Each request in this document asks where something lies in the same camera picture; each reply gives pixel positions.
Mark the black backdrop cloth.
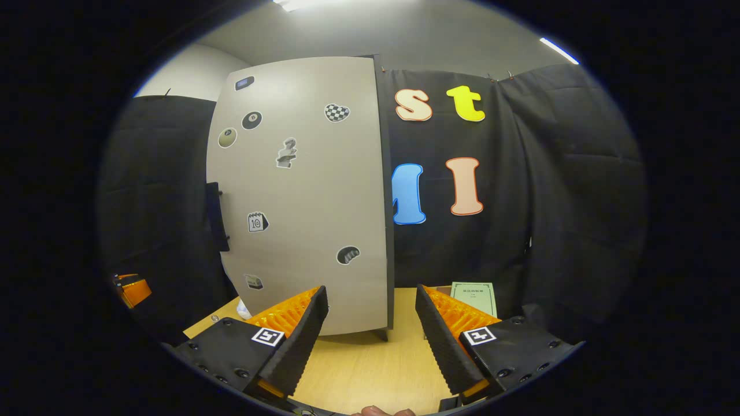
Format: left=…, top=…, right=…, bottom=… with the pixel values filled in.
left=97, top=62, right=647, bottom=347

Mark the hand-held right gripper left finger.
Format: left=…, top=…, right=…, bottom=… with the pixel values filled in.
left=168, top=285, right=329, bottom=403

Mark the large ceiling light panel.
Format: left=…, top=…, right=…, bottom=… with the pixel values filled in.
left=272, top=0, right=347, bottom=12

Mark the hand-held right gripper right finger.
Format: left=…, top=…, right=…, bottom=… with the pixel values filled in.
left=415, top=284, right=584, bottom=405

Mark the grey cabinet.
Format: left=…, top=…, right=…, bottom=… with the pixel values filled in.
left=358, top=54, right=397, bottom=343

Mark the black cabinet door handle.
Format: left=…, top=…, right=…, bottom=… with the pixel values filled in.
left=206, top=182, right=231, bottom=252

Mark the narrow ceiling light panel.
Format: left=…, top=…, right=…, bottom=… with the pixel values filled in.
left=539, top=37, right=580, bottom=65

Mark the pale green cover book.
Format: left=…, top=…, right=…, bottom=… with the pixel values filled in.
left=450, top=281, right=498, bottom=318

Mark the grey cabinet door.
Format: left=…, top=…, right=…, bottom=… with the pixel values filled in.
left=206, top=56, right=389, bottom=337

